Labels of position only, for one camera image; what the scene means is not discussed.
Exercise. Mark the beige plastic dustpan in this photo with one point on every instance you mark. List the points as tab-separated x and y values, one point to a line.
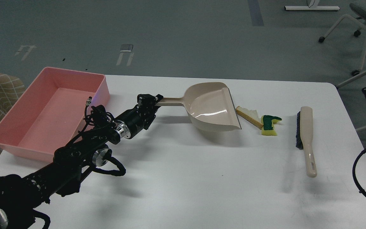
209	106

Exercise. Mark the yellow green sponge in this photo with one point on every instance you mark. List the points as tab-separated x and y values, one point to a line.
269	122

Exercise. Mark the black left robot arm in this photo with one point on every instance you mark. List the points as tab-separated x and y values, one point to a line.
85	153

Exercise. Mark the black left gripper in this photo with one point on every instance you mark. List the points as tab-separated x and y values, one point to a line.
137	119

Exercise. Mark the grey office chair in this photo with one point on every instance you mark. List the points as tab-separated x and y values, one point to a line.
359	8

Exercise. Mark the pink plastic bin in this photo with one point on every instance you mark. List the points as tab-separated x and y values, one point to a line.
50	112

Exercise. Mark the white desk foot bar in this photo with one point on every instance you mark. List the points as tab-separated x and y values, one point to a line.
312	8

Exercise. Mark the bread slice piece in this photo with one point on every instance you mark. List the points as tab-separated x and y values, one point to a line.
250	115

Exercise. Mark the beige hand brush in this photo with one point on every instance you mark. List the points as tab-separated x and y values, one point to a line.
304	138

